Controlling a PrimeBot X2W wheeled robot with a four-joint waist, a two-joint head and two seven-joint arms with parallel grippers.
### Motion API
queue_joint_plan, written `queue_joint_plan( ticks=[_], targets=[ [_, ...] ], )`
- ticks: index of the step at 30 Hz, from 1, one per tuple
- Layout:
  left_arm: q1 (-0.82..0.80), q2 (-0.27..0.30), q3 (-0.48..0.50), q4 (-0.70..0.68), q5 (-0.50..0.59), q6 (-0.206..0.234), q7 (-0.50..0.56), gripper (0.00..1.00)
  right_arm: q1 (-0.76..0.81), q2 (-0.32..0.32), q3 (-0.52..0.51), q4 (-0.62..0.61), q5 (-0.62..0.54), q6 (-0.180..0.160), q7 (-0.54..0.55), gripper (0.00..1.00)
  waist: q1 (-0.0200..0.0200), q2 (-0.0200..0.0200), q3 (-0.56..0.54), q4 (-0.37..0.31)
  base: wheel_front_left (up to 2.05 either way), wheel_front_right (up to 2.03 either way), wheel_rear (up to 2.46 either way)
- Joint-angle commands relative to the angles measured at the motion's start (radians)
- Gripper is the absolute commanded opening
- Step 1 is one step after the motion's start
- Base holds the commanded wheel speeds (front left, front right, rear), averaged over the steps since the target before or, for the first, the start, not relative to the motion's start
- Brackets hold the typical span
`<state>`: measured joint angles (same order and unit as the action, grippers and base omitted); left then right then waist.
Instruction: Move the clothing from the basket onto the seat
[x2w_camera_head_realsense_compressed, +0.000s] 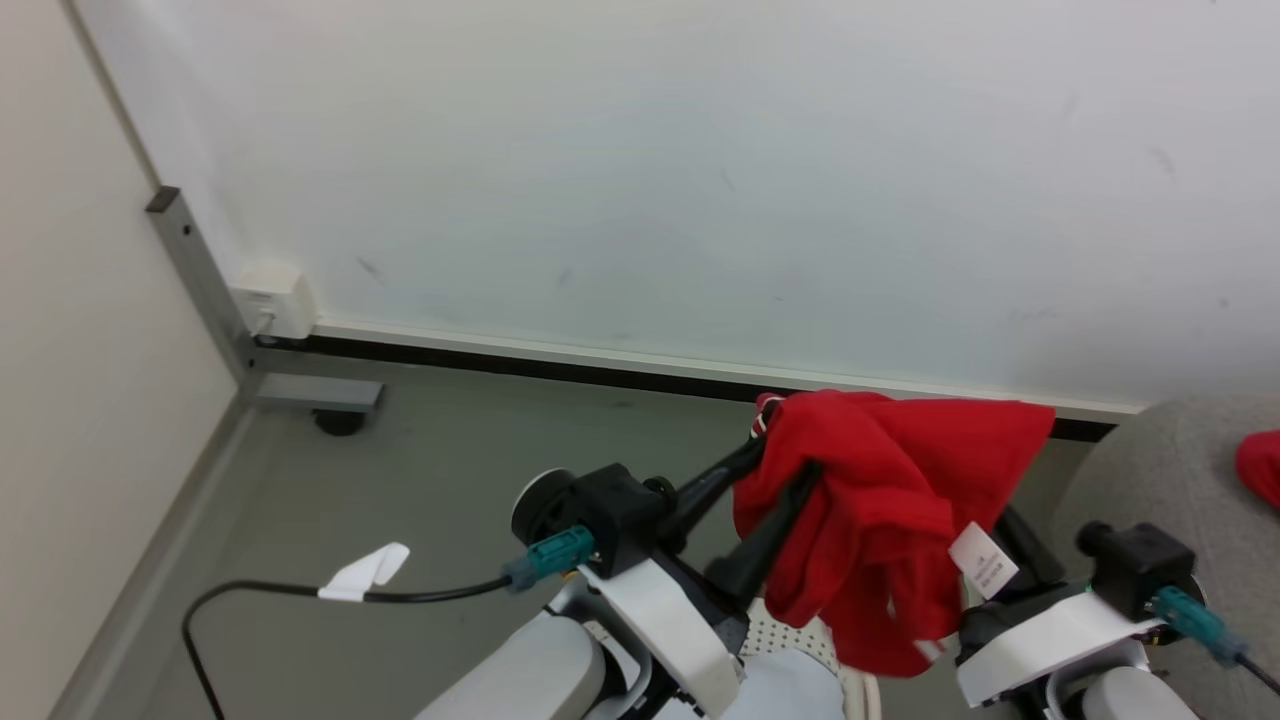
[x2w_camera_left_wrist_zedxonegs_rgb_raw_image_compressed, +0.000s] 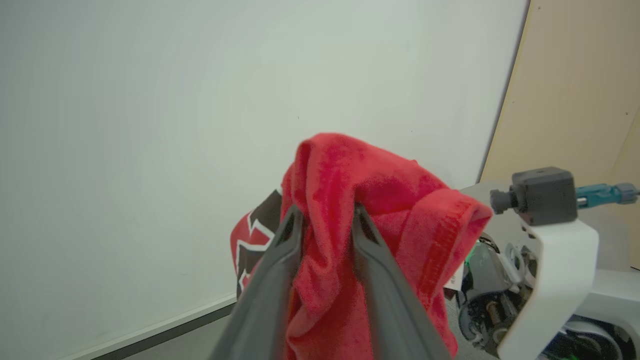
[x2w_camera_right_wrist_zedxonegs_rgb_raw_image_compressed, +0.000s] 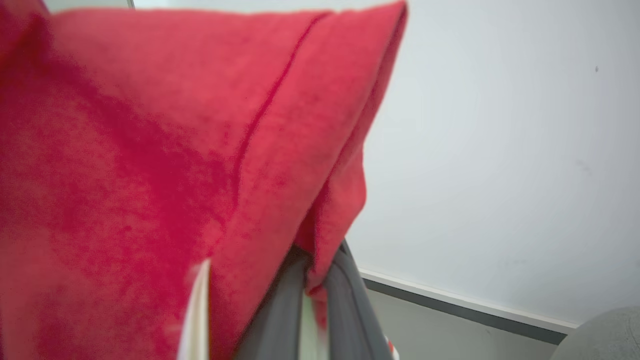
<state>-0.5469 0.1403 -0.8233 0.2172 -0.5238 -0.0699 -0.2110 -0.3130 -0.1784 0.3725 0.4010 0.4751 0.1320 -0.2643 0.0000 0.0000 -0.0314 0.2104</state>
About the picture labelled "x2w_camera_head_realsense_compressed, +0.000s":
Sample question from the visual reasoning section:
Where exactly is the grey metal table leg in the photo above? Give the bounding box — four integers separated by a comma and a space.
145, 185, 387, 414

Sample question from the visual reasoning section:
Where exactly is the black and white baseboard strip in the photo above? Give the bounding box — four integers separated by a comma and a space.
252, 320, 1147, 443

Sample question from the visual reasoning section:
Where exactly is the white paper cable tag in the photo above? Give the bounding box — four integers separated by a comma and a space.
317, 542, 412, 604

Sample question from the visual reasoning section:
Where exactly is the red garment with white trim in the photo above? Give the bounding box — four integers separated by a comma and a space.
732, 390, 1057, 679

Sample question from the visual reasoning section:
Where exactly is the white wall outlet box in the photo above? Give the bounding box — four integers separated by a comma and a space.
231, 261, 320, 342

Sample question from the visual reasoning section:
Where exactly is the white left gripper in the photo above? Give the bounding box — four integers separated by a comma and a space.
578, 436, 825, 719

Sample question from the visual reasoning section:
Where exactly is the plain red garment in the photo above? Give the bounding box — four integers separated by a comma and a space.
1235, 430, 1280, 513

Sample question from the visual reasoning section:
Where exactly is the grey fabric sofa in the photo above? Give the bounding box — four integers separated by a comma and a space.
1050, 395, 1280, 720

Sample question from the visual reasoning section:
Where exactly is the white perforated laundry basket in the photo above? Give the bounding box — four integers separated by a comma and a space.
745, 598, 883, 720

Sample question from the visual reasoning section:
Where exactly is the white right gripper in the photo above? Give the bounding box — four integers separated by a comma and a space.
957, 505, 1167, 709

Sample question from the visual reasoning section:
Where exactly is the black cable with teal plug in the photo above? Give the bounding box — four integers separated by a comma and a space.
1150, 586, 1280, 697
182, 526, 599, 720

